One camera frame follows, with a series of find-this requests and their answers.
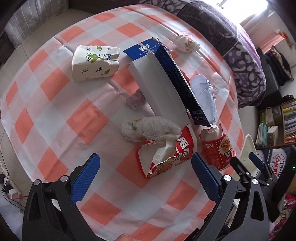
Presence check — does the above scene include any torn red noodle cup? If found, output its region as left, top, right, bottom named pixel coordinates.
left=137, top=125, right=197, bottom=179

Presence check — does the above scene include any white trash bin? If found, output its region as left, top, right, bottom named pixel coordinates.
left=239, top=135, right=259, bottom=177

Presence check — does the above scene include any upper Ganten water box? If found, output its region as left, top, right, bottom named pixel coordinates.
left=256, top=147, right=290, bottom=178

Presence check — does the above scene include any red instant noodle cup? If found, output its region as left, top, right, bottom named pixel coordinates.
left=200, top=123, right=235, bottom=170

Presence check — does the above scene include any wooden bookshelf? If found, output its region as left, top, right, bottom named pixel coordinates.
left=254, top=99, right=295, bottom=149

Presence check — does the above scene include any black storage bench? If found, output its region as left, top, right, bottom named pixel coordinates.
left=256, top=48, right=282, bottom=111

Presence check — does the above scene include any crumpled white blue paper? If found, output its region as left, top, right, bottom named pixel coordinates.
left=189, top=74, right=217, bottom=125

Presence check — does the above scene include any purple patterned bedspread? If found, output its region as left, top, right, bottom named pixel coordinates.
left=139, top=1, right=266, bottom=108

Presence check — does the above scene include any pile of clothes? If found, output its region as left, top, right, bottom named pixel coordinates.
left=264, top=46, right=294, bottom=86

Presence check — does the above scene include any crumpled white tissue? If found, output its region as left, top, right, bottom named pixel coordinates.
left=121, top=116, right=182, bottom=144

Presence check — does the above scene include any orange checkered tablecloth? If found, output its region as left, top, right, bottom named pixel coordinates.
left=1, top=5, right=244, bottom=240

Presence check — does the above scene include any blue white carton box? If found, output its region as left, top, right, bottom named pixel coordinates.
left=124, top=38, right=211, bottom=127

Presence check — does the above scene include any pink white drawer cabinet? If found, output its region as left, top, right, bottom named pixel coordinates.
left=259, top=30, right=292, bottom=53

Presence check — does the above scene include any pink lace strip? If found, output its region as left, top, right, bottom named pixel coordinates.
left=126, top=89, right=147, bottom=110

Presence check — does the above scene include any crumpled paper ball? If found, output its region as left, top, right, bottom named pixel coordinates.
left=174, top=35, right=200, bottom=53

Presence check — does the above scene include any white green paper cup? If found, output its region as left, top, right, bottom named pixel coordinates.
left=71, top=45, right=120, bottom=82

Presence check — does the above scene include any grey plaid covered furniture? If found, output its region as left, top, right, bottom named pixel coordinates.
left=4, top=0, right=69, bottom=48

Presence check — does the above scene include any black floor cable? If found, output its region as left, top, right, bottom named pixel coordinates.
left=0, top=131, right=26, bottom=212

